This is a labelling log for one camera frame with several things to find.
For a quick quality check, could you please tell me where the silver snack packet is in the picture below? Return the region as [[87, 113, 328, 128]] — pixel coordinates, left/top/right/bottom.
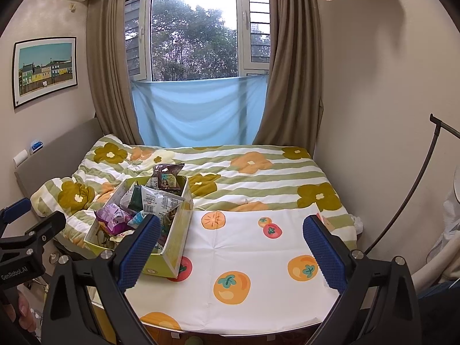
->
[[141, 185, 185, 220]]

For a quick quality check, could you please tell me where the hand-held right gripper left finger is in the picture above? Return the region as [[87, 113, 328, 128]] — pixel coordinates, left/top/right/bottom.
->
[[42, 214, 162, 345]]

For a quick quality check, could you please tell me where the blue white snack packet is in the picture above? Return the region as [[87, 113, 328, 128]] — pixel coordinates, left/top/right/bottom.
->
[[127, 211, 146, 229]]

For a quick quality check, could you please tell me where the floral striped quilt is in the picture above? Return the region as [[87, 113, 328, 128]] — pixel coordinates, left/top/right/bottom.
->
[[30, 134, 358, 248]]

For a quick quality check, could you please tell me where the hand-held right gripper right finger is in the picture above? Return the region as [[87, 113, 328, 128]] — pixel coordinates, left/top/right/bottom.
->
[[302, 215, 419, 345]]

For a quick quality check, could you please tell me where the dark green snack packet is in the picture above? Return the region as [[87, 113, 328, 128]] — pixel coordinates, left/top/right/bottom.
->
[[129, 183, 144, 212]]

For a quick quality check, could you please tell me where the grey bed headboard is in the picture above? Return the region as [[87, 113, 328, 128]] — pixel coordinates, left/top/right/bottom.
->
[[14, 117, 99, 220]]

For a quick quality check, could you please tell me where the light blue cloth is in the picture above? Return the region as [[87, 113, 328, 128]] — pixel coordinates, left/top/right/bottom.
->
[[131, 74, 268, 148]]

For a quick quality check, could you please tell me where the green cardboard box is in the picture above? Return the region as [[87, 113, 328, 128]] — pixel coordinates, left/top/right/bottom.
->
[[83, 175, 195, 281]]

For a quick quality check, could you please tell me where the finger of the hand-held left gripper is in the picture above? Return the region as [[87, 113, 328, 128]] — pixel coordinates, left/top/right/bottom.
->
[[0, 197, 33, 224], [24, 210, 68, 247]]

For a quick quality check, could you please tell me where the framed house picture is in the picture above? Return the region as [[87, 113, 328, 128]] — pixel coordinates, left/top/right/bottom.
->
[[12, 37, 78, 109]]

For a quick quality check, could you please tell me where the brown curtain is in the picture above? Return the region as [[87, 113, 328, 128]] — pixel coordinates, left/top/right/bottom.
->
[[252, 0, 324, 152], [86, 0, 142, 146]]

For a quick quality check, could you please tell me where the person's left hand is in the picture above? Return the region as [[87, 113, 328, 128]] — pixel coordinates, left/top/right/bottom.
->
[[7, 291, 37, 335]]

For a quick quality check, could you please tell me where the black stand pole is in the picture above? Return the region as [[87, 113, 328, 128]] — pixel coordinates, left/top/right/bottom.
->
[[364, 114, 460, 255]]

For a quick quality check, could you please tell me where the dark purple snack packet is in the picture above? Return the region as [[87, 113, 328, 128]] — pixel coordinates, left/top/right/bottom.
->
[[151, 163, 185, 192]]

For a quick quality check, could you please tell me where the window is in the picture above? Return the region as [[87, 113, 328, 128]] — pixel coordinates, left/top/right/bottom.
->
[[124, 0, 272, 81]]

